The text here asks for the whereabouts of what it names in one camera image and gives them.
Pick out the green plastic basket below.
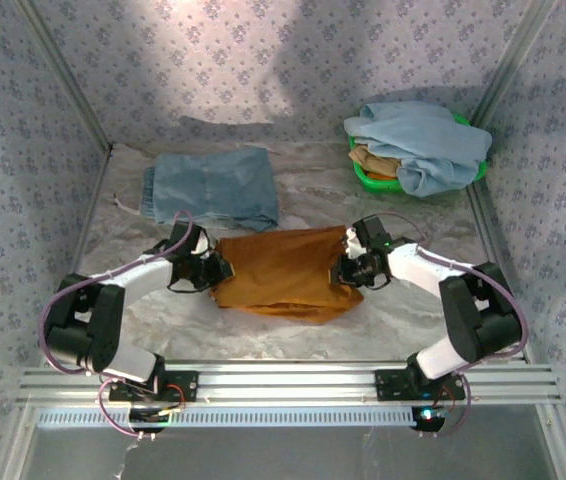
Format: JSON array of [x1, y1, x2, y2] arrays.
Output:
[[347, 113, 488, 196]]

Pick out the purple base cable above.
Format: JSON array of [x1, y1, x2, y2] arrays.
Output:
[[420, 377, 473, 440], [96, 377, 157, 442]]

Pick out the white slotted cable duct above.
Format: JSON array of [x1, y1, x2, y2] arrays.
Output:
[[32, 404, 419, 430]]

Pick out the folded blue denim trousers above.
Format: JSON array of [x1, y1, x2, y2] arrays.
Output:
[[112, 146, 281, 233]]

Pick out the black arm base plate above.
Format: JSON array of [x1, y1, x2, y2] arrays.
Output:
[[373, 368, 467, 402], [108, 369, 200, 404]]

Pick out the black controller board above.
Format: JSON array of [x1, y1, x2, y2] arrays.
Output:
[[129, 407, 170, 434], [411, 405, 447, 434]]

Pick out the aluminium frame post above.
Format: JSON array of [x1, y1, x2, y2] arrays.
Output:
[[467, 0, 559, 126], [15, 0, 114, 151]]

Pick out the orange trousers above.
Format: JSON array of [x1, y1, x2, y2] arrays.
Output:
[[209, 224, 365, 325]]

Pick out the aluminium mounting rail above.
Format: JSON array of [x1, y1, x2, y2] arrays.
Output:
[[16, 363, 562, 406]]

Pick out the light blue trousers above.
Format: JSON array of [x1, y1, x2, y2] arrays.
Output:
[[343, 101, 493, 198]]

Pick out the tan garment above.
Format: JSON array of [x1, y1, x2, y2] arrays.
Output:
[[348, 144, 404, 180]]

